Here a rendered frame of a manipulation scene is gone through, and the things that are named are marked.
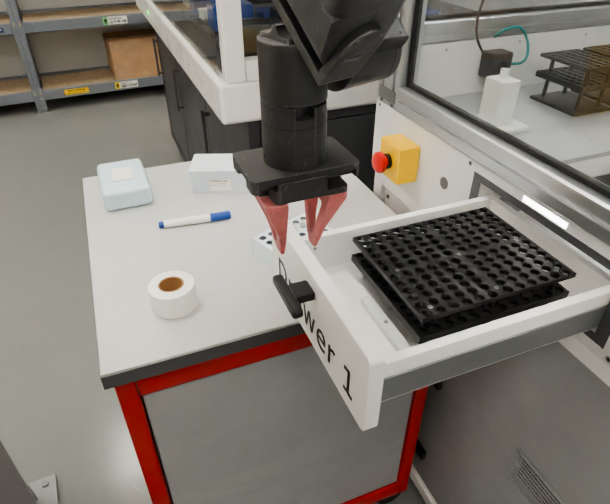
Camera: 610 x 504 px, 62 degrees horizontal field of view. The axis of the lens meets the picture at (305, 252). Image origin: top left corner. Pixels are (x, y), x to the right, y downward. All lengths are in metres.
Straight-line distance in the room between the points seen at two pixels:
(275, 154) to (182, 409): 0.52
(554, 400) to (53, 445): 1.33
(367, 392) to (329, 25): 0.34
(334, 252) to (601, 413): 0.42
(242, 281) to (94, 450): 0.92
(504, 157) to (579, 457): 0.45
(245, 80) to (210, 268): 0.60
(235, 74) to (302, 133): 0.89
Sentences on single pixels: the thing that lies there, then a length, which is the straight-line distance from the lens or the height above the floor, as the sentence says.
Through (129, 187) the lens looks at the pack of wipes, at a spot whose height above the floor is 0.80.
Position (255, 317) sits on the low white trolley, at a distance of 0.78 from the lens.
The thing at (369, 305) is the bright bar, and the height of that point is 0.85.
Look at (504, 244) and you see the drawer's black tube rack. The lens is 0.73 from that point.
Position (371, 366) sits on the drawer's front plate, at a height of 0.92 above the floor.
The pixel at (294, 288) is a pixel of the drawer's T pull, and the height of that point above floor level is 0.91.
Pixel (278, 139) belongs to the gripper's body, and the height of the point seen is 1.12.
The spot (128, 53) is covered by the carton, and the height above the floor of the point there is 0.32.
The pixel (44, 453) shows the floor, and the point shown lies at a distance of 1.70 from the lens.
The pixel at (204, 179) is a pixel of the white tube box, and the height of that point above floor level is 0.79.
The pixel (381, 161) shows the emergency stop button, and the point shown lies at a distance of 0.95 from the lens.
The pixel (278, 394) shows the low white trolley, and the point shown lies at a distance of 0.90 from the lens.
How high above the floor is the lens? 1.28
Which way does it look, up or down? 35 degrees down
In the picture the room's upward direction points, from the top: straight up
